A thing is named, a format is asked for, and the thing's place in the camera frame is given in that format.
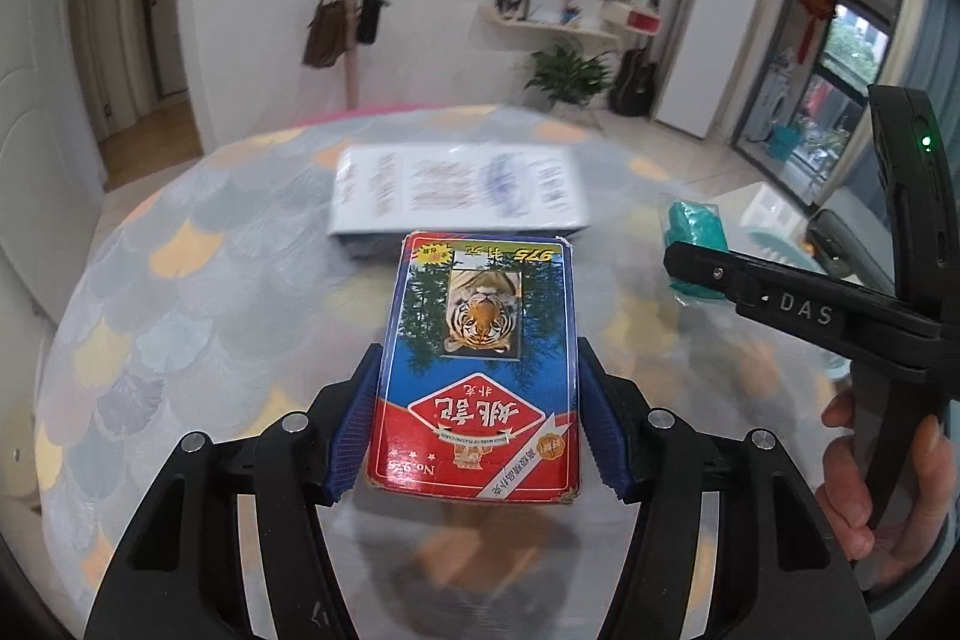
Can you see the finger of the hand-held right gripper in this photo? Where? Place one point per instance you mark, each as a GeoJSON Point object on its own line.
{"type": "Point", "coordinates": [705, 269]}

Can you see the butterfly picture frame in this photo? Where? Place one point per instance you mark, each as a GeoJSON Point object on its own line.
{"type": "Point", "coordinates": [511, 4]}

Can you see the light blue plastic basket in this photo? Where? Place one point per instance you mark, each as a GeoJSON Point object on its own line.
{"type": "Point", "coordinates": [776, 237]}

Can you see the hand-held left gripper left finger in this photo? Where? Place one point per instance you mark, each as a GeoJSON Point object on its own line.
{"type": "Point", "coordinates": [349, 437]}

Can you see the red white wall box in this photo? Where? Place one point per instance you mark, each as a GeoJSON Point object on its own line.
{"type": "Point", "coordinates": [637, 18]}

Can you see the white coffee table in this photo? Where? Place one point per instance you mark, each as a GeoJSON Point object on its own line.
{"type": "Point", "coordinates": [772, 201]}

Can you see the red knot ornament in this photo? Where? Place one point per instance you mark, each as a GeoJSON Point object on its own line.
{"type": "Point", "coordinates": [814, 10]}

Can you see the blue curtain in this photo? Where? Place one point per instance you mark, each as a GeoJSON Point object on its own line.
{"type": "Point", "coordinates": [937, 40]}

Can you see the low white wall shelf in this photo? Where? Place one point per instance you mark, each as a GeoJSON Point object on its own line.
{"type": "Point", "coordinates": [555, 27]}

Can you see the teal bucket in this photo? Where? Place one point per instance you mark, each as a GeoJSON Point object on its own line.
{"type": "Point", "coordinates": [786, 144]}

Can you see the tiger playing card box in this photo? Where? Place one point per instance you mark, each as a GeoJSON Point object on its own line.
{"type": "Point", "coordinates": [472, 400]}

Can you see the black bowl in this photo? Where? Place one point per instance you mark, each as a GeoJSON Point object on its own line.
{"type": "Point", "coordinates": [836, 235]}

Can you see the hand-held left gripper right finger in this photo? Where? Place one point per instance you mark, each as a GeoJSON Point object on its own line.
{"type": "Point", "coordinates": [607, 430]}

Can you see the black guitar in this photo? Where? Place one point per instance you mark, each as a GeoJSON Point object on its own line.
{"type": "Point", "coordinates": [634, 85]}

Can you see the potted green plant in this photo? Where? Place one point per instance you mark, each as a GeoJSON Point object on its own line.
{"type": "Point", "coordinates": [566, 74]}

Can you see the white printed box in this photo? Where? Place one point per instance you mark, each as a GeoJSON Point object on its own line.
{"type": "Point", "coordinates": [450, 183]}

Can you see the black hanging bag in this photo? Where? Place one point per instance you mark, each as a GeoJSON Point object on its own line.
{"type": "Point", "coordinates": [367, 21]}

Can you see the white door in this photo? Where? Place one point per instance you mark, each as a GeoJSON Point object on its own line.
{"type": "Point", "coordinates": [37, 160]}

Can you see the person's right hand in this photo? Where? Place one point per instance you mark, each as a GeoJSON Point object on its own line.
{"type": "Point", "coordinates": [840, 482]}

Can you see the white washing machine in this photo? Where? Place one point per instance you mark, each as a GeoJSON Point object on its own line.
{"type": "Point", "coordinates": [769, 108]}

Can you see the teal packet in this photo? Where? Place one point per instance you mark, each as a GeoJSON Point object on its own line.
{"type": "Point", "coordinates": [697, 224]}

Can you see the brown hanging bag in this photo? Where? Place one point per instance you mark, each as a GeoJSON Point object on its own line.
{"type": "Point", "coordinates": [324, 36]}

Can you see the glass balcony door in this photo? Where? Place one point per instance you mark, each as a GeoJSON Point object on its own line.
{"type": "Point", "coordinates": [847, 55]}

